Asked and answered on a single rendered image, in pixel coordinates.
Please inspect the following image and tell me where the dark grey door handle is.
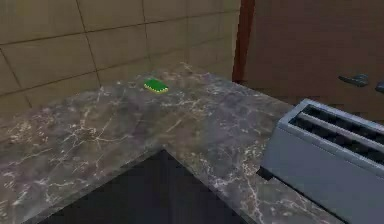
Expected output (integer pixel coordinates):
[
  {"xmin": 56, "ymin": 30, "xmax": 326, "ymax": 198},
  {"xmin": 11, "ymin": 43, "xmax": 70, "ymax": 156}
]
[{"xmin": 337, "ymin": 73, "xmax": 370, "ymax": 88}]

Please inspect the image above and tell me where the grey marble worktop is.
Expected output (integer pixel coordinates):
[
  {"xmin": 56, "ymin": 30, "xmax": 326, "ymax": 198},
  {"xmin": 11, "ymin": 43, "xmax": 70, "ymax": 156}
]
[{"xmin": 0, "ymin": 61, "xmax": 346, "ymax": 224}]

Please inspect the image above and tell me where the brown room door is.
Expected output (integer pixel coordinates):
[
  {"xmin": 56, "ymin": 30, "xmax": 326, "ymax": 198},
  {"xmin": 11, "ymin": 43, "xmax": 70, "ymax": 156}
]
[{"xmin": 231, "ymin": 0, "xmax": 384, "ymax": 125}]

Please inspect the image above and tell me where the grey toaster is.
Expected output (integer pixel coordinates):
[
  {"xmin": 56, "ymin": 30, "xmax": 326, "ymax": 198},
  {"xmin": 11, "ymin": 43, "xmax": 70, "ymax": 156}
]
[{"xmin": 256, "ymin": 97, "xmax": 384, "ymax": 224}]

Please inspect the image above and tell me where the green and yellow sponge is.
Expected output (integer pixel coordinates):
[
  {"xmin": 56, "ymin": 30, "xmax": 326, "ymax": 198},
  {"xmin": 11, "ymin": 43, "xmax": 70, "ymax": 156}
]
[{"xmin": 143, "ymin": 77, "xmax": 170, "ymax": 95}]

